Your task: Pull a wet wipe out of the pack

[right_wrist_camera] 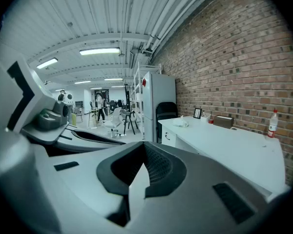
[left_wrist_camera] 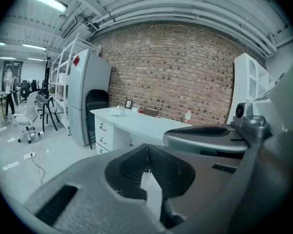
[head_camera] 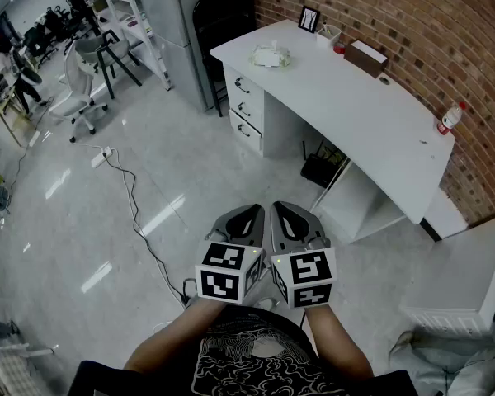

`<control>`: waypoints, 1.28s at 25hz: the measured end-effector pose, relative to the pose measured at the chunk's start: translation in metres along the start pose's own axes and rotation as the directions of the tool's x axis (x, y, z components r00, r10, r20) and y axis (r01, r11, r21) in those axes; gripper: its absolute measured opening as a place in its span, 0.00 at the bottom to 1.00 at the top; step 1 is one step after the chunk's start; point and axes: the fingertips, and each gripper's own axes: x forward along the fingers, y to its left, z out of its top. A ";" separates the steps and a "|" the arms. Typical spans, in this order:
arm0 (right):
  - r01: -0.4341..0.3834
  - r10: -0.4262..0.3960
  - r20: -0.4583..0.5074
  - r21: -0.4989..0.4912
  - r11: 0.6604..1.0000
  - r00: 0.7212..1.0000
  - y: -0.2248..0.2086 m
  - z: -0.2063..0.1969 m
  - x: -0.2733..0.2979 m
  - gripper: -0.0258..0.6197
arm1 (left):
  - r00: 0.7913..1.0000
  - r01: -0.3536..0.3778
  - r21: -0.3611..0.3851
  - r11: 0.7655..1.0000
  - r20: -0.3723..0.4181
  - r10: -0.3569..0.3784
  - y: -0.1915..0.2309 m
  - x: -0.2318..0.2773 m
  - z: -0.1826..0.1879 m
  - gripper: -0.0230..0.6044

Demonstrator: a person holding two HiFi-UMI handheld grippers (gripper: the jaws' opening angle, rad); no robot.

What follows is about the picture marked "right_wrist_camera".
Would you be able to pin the red tape roll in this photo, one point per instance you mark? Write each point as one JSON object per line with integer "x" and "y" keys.
{"x": 211, "y": 121}

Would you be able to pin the green wet wipe pack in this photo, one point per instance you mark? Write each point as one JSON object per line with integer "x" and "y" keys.
{"x": 181, "y": 123}

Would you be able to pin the black office chair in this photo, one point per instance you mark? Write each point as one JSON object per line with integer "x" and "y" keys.
{"x": 120, "y": 103}

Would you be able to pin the brown wooden tissue box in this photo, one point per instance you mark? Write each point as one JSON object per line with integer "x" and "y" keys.
{"x": 223, "y": 122}

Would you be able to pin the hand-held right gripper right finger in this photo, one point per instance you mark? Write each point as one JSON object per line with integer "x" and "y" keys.
{"x": 190, "y": 203}

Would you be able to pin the grey chair with black legs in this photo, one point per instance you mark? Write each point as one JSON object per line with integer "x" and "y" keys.
{"x": 128, "y": 114}

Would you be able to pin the white round machine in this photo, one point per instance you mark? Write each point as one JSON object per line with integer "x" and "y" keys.
{"x": 69, "y": 98}

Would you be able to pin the white pen holder box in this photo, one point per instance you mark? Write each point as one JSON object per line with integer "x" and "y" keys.
{"x": 205, "y": 119}

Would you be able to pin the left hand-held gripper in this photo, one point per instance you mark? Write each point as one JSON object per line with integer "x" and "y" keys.
{"x": 0, "y": 94}

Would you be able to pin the black picture frame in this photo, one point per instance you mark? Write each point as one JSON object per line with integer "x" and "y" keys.
{"x": 197, "y": 113}

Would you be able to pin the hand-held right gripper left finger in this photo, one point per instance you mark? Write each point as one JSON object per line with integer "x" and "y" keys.
{"x": 88, "y": 194}

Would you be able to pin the white desk drawer unit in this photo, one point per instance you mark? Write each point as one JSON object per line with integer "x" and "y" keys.
{"x": 169, "y": 142}

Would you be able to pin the black folding chair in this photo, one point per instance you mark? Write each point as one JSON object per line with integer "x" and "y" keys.
{"x": 166, "y": 112}

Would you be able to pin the white ceiling pipes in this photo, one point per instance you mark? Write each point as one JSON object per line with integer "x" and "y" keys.
{"x": 168, "y": 21}

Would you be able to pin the red label water bottle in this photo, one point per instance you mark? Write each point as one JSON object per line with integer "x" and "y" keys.
{"x": 273, "y": 124}

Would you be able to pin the ceiling light panel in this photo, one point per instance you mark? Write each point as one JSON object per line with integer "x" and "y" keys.
{"x": 100, "y": 51}
{"x": 113, "y": 79}
{"x": 82, "y": 82}
{"x": 95, "y": 88}
{"x": 47, "y": 63}

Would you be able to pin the white office chair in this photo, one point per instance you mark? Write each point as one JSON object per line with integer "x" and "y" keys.
{"x": 114, "y": 122}

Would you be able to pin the grey ceiling duct unit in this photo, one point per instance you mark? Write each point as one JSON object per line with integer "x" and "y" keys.
{"x": 133, "y": 58}

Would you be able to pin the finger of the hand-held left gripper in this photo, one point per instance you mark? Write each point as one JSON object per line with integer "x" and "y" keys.
{"x": 92, "y": 134}
{"x": 88, "y": 147}

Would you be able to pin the white shelving rack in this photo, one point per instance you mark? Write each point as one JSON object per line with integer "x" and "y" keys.
{"x": 137, "y": 91}

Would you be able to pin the white refrigerator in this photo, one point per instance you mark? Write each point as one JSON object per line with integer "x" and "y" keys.
{"x": 158, "y": 94}

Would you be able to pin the red fridge sticker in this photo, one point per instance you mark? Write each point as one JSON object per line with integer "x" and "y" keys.
{"x": 144, "y": 82}

